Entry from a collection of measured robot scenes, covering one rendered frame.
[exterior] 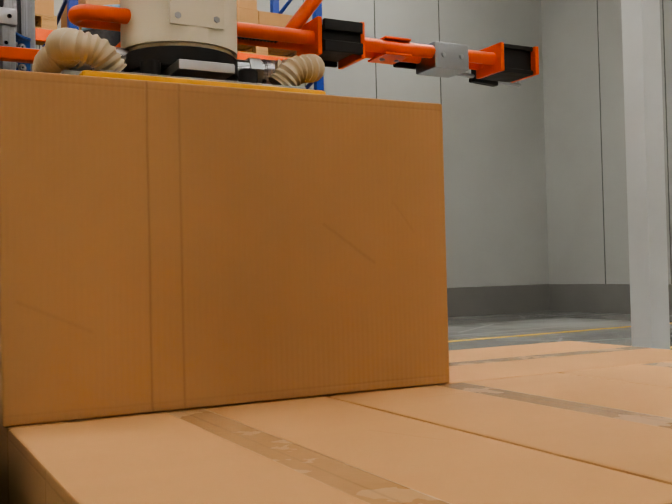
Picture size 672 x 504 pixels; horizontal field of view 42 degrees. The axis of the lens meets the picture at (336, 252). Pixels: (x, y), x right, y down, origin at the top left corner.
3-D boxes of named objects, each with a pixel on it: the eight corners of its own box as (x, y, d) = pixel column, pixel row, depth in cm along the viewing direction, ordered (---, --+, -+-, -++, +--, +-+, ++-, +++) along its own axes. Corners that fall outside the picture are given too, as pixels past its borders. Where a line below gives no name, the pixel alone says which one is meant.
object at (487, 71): (501, 70, 151) (500, 41, 151) (475, 79, 158) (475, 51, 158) (539, 74, 155) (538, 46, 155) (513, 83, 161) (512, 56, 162)
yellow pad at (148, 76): (81, 84, 109) (81, 44, 109) (67, 99, 118) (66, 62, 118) (327, 104, 124) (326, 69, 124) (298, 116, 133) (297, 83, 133)
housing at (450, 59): (436, 66, 146) (435, 40, 146) (414, 75, 152) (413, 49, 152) (470, 70, 149) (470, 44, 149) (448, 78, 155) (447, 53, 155)
